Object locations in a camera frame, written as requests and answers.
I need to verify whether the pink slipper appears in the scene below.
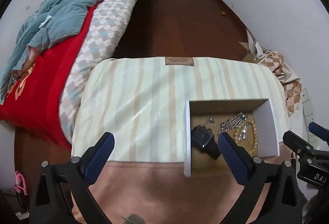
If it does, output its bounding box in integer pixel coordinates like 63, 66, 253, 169
14, 171, 29, 195

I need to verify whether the thick silver chain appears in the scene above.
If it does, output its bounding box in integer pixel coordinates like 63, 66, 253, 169
218, 113, 249, 135

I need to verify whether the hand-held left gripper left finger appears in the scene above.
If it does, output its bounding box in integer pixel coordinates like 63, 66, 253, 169
29, 132, 115, 224

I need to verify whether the wooden bead bracelet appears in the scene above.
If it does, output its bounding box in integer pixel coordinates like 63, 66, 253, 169
233, 121, 258, 155

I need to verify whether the red blanket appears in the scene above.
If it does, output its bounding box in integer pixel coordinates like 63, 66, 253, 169
0, 0, 129, 150

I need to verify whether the white power strip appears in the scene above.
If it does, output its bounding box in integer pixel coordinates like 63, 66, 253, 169
301, 87, 322, 148

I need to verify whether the pink striped table cloth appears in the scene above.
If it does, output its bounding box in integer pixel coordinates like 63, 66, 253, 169
71, 57, 291, 224

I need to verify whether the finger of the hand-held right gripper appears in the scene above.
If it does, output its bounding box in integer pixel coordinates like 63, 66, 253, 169
283, 131, 315, 160
308, 122, 329, 142

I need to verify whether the beige checkered cloth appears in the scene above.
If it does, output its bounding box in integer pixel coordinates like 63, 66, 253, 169
257, 50, 302, 115

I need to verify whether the checkered bed sheet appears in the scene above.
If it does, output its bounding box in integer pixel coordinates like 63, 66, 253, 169
59, 0, 149, 137

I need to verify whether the white cardboard box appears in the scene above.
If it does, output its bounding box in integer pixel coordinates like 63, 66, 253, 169
183, 98, 280, 179

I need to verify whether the teal quilt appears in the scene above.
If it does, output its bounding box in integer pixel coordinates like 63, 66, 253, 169
0, 0, 151, 105

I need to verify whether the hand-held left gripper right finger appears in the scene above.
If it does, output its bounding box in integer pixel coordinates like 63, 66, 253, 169
218, 132, 302, 224

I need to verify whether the thin silver bracelet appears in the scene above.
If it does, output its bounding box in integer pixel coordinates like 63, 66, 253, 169
236, 125, 249, 141

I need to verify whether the brown cardboard piece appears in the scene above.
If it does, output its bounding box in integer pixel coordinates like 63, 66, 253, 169
239, 28, 266, 62

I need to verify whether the black smartwatch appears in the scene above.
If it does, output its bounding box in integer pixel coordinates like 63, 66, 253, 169
191, 125, 221, 161

